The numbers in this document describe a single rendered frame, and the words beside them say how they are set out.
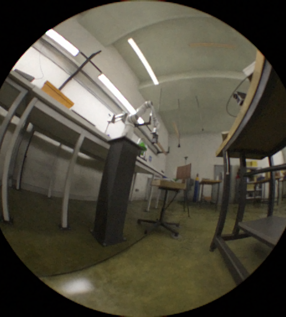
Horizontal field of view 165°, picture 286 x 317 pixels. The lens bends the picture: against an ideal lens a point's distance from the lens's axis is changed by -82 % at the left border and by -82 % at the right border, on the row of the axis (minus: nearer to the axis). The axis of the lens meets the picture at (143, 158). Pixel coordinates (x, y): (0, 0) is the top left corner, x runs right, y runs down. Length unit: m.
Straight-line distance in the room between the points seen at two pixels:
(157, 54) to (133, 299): 4.31
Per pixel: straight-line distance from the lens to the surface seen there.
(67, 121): 0.86
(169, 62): 3.90
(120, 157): 0.72
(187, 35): 3.77
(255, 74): 0.58
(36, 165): 1.70
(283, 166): 0.68
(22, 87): 0.94
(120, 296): 0.58
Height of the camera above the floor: 0.53
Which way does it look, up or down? 16 degrees up
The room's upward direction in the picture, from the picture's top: 10 degrees clockwise
